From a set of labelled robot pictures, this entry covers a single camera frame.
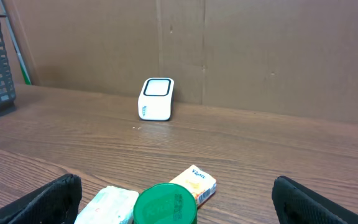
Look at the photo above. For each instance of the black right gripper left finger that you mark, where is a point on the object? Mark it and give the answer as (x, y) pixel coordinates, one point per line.
(54, 203)

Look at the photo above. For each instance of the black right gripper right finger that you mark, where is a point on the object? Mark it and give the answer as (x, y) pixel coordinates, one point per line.
(296, 204)

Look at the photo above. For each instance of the teal tissue packet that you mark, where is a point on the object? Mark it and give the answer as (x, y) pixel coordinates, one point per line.
(111, 205)

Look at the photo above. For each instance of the orange small box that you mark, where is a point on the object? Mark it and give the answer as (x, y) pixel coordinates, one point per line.
(199, 183)

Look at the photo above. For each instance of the green lid jar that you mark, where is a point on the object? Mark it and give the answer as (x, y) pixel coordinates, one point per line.
(165, 203)

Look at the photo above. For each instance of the white barcode scanner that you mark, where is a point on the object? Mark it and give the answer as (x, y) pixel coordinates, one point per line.
(156, 99)

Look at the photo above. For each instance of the green white pole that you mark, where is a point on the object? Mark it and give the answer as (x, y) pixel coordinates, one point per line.
(12, 33)

